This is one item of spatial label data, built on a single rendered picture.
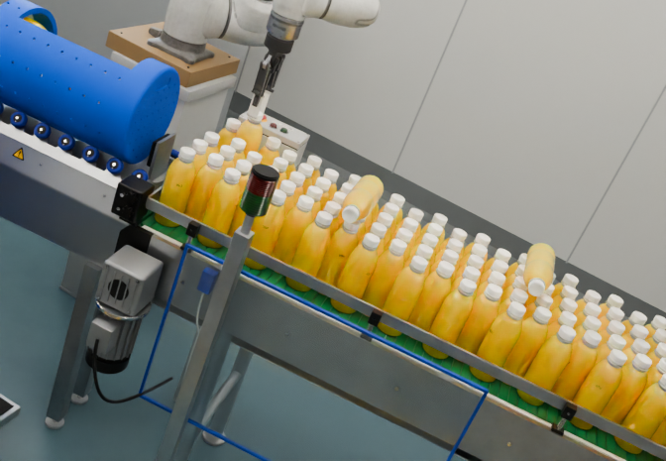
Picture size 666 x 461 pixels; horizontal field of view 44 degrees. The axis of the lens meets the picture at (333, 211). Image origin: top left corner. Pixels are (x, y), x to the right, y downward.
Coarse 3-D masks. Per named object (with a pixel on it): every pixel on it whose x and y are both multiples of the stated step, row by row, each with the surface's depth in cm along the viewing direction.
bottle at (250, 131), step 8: (248, 120) 228; (240, 128) 228; (248, 128) 227; (256, 128) 227; (240, 136) 228; (248, 136) 227; (256, 136) 228; (248, 144) 228; (256, 144) 229; (248, 152) 229
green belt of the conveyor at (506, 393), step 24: (144, 216) 215; (192, 240) 213; (288, 288) 209; (336, 312) 207; (360, 312) 211; (384, 336) 205; (408, 336) 209; (432, 360) 204; (456, 360) 208; (480, 384) 202; (504, 384) 206; (528, 408) 200; (552, 408) 204; (576, 432) 199; (600, 432) 202; (624, 456) 197; (648, 456) 200
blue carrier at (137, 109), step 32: (0, 32) 214; (32, 32) 214; (0, 64) 214; (32, 64) 212; (64, 64) 212; (96, 64) 212; (160, 64) 218; (0, 96) 221; (32, 96) 215; (64, 96) 212; (96, 96) 210; (128, 96) 209; (160, 96) 220; (64, 128) 219; (96, 128) 213; (128, 128) 210; (160, 128) 231; (128, 160) 220
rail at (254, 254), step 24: (168, 216) 208; (216, 240) 206; (264, 264) 205; (312, 288) 203; (336, 288) 201; (384, 312) 200; (432, 336) 198; (480, 360) 197; (528, 384) 195; (624, 432) 193
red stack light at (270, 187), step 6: (252, 174) 177; (252, 180) 177; (258, 180) 176; (264, 180) 176; (276, 180) 178; (246, 186) 179; (252, 186) 177; (258, 186) 177; (264, 186) 177; (270, 186) 177; (276, 186) 179; (252, 192) 178; (258, 192) 177; (264, 192) 177; (270, 192) 178
